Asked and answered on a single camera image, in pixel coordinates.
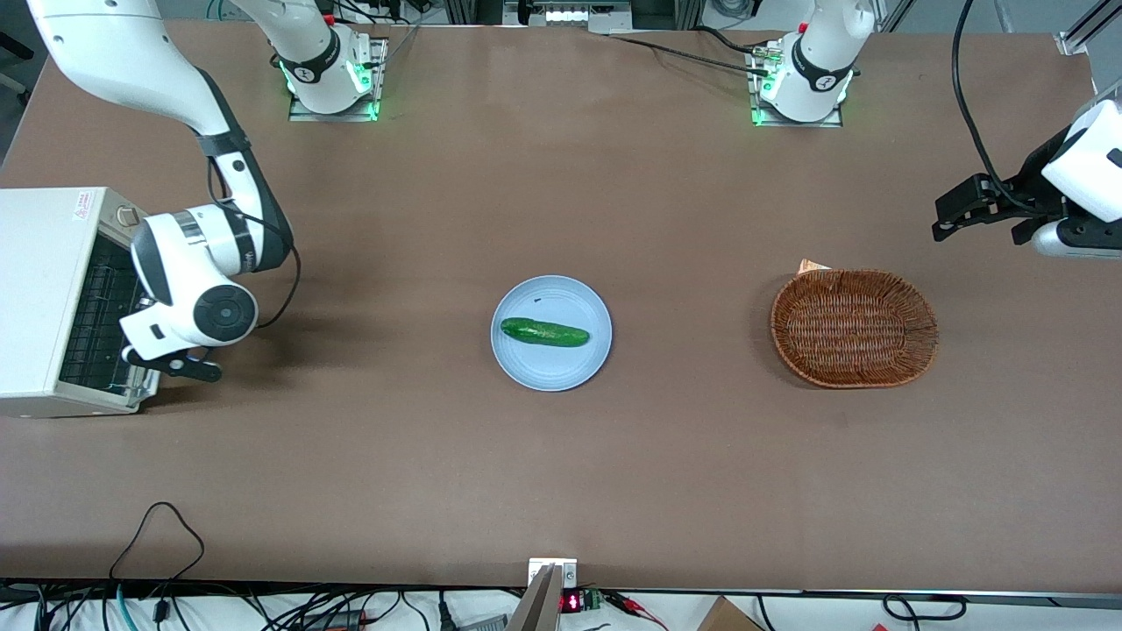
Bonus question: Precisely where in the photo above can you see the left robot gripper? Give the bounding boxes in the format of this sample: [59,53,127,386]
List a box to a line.
[931,128,1076,247]

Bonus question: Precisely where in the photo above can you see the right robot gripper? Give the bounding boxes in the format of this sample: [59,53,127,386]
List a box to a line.
[119,300,224,384]

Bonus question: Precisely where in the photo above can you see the glass oven door with handle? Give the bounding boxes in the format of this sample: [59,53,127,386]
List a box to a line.
[125,361,166,414]

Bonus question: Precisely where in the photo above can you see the metal oven rack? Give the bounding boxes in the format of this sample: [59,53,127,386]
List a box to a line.
[60,235,143,393]

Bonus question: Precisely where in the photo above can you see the white toaster oven body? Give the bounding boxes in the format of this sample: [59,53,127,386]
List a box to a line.
[0,186,164,419]

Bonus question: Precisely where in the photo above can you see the brown wicker oval basket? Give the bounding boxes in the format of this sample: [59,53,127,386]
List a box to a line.
[770,268,941,390]

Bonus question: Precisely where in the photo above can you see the black power adapter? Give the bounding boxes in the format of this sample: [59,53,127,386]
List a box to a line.
[298,608,369,631]

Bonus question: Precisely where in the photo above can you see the green cucumber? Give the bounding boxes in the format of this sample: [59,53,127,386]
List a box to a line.
[500,317,592,349]

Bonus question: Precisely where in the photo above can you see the light blue round plate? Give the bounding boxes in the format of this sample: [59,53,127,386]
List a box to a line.
[490,275,614,393]

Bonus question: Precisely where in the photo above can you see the white lit device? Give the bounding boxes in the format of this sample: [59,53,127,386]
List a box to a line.
[524,0,634,35]

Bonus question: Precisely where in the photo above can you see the brown cardboard box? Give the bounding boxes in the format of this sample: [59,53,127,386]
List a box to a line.
[696,596,766,631]

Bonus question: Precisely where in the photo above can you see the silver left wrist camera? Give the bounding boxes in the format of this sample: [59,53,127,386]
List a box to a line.
[1032,219,1122,261]

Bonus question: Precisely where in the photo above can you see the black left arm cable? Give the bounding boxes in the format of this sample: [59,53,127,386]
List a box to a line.
[951,0,1053,213]

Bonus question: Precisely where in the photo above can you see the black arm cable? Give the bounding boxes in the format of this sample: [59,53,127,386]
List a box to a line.
[951,0,1053,213]
[206,158,302,331]

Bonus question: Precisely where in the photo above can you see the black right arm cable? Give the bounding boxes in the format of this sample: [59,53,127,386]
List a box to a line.
[206,158,302,331]

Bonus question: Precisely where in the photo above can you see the black looped thin cable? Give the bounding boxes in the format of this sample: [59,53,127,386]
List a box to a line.
[109,501,206,585]

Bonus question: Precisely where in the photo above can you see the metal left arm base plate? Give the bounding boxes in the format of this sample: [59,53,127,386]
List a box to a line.
[746,39,845,129]

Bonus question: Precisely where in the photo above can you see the aluminium profile frame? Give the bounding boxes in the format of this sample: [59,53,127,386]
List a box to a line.
[1055,0,1122,57]

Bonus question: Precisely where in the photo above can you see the black cable on tabletop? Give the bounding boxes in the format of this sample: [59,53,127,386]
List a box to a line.
[608,26,777,78]

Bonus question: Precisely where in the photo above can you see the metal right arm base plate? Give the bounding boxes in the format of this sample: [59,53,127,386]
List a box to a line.
[288,37,389,123]

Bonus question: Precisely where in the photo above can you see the black coiled cable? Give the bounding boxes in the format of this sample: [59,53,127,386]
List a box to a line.
[882,593,968,622]

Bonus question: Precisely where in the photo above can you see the grey camera pole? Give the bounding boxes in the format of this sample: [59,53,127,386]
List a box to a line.
[506,564,563,631]

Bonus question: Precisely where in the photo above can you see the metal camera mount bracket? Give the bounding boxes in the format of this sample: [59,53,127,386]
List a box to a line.
[528,557,579,591]

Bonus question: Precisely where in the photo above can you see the red clip lead wires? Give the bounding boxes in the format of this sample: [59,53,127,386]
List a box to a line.
[603,591,669,631]

